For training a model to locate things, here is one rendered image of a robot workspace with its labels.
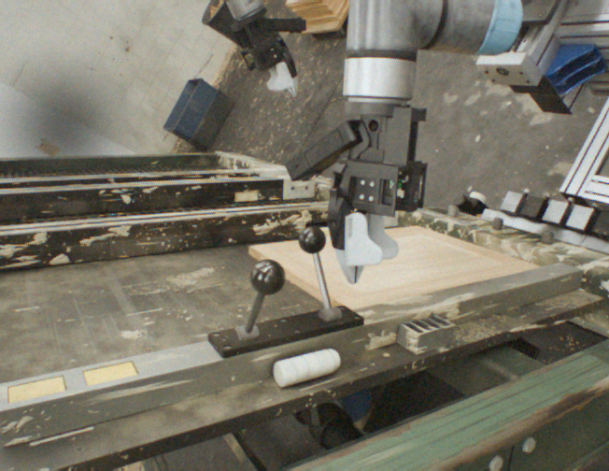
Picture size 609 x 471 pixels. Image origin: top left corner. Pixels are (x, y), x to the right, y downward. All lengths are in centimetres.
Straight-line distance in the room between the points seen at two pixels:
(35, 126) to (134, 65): 185
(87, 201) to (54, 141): 315
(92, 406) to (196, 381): 11
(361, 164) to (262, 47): 66
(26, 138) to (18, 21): 173
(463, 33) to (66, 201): 113
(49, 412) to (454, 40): 55
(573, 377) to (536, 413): 10
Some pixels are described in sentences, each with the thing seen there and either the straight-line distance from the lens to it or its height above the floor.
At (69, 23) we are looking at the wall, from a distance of 599.
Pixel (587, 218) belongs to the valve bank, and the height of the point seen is 76.
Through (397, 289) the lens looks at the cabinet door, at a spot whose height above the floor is 120.
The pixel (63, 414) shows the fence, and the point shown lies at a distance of 54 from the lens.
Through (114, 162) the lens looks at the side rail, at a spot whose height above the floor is 133.
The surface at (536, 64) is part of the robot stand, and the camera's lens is 135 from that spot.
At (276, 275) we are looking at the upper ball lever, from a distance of 50.
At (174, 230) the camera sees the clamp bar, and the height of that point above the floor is 145.
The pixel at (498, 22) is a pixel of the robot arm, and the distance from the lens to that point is 59.
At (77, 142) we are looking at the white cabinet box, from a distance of 460.
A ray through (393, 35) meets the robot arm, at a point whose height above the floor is 157.
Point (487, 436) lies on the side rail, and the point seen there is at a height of 141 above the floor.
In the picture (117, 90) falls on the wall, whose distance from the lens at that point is 603.
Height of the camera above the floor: 183
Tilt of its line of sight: 35 degrees down
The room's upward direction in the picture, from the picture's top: 61 degrees counter-clockwise
